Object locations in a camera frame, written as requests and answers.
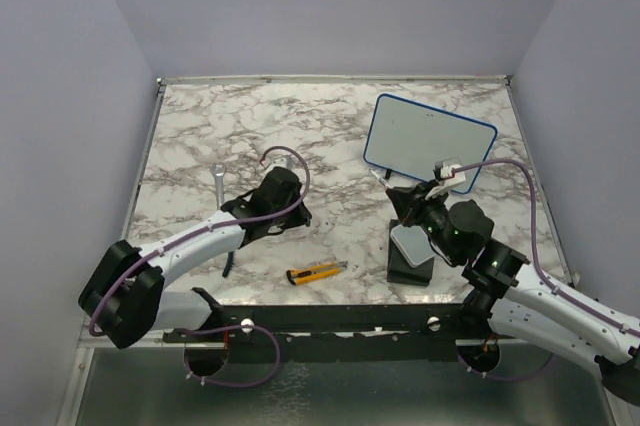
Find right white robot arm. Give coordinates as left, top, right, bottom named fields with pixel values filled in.
left=386, top=181, right=639, bottom=405

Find silver wrench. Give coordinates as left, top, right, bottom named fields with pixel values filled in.
left=211, top=163, right=226, bottom=209

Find black box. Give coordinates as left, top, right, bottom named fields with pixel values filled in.
left=387, top=219, right=435, bottom=287

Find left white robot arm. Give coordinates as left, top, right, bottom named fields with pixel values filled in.
left=78, top=166, right=311, bottom=349

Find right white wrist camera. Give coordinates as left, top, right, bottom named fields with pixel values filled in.
left=429, top=158, right=466, bottom=197

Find black mounting base rail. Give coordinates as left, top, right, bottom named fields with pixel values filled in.
left=164, top=301, right=501, bottom=365

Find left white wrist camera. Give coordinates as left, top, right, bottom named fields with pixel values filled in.
left=270, top=155, right=293, bottom=170

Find blue handled pliers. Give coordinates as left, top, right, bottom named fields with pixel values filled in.
left=222, top=252, right=235, bottom=278

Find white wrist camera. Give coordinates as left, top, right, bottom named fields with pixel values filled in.
left=429, top=158, right=466, bottom=197
left=270, top=155, right=293, bottom=170

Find blue whiteboard marker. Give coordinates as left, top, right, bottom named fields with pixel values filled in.
left=369, top=169, right=391, bottom=190

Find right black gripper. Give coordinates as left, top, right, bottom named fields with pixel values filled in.
left=389, top=178, right=462, bottom=263

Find grey white eraser case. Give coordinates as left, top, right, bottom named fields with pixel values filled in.
left=390, top=225, right=435, bottom=269

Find blue framed whiteboard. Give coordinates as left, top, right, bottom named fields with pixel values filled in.
left=363, top=94, right=498, bottom=181

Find yellow utility knife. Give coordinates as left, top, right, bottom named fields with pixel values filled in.
left=286, top=261, right=348, bottom=286

